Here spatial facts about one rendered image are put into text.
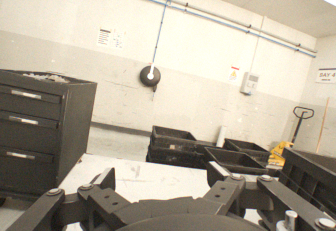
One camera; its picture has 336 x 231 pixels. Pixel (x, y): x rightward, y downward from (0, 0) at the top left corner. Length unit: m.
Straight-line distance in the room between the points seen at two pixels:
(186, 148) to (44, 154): 1.03
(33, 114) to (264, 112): 3.80
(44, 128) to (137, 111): 2.11
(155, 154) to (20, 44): 2.98
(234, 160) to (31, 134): 1.49
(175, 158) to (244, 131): 2.52
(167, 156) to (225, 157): 0.49
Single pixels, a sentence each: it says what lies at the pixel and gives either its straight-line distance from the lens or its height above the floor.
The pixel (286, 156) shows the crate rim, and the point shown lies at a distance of 0.48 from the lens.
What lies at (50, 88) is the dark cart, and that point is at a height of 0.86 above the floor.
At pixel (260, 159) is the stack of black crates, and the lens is 1.91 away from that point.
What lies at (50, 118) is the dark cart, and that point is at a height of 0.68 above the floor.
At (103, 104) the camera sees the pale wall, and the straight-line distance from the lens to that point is 3.12.
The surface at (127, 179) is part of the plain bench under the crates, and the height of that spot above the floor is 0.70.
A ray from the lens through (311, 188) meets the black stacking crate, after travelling 0.45.
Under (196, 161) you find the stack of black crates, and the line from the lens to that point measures 1.58.
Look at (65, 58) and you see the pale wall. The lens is 3.30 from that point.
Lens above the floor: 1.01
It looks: 7 degrees down
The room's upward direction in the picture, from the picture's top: 13 degrees clockwise
